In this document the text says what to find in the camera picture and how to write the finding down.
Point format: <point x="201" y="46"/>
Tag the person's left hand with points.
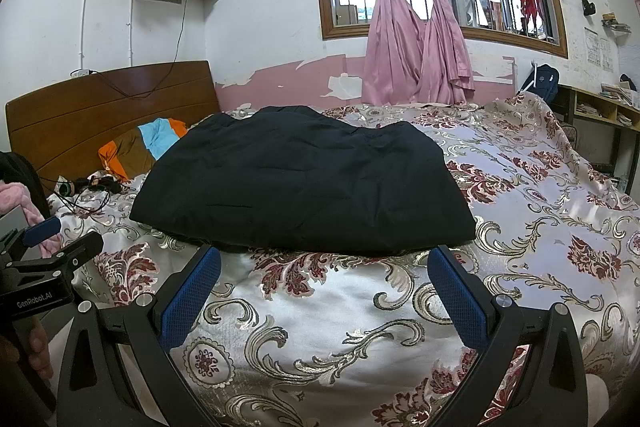
<point x="40" y="352"/>

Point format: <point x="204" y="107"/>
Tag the floral satin bedspread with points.
<point x="350" y="332"/>

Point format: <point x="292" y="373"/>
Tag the white power strip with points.
<point x="82" y="72"/>

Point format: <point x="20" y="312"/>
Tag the wooden shelf desk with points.
<point x="600" y="107"/>

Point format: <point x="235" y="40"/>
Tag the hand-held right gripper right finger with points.
<point x="457" y="292"/>

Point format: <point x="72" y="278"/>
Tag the white wall chart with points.
<point x="599" y="49"/>

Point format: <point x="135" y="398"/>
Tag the wooden headboard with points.
<point x="100" y="107"/>

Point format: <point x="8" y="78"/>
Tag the person's pink fleece clothing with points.
<point x="15" y="202"/>

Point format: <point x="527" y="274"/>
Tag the blue backpack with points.
<point x="542" y="82"/>

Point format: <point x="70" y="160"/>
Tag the orange blue brown pillow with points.
<point x="157" y="137"/>

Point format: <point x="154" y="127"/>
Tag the black jacket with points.
<point x="300" y="177"/>

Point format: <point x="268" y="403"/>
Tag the small wall shelf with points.
<point x="616" y="24"/>

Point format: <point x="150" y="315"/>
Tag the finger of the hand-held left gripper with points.
<point x="82" y="247"/>
<point x="44" y="228"/>

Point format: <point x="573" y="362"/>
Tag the black wall-mounted object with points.
<point x="588" y="7"/>

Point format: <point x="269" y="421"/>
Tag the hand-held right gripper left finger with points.
<point x="192" y="289"/>

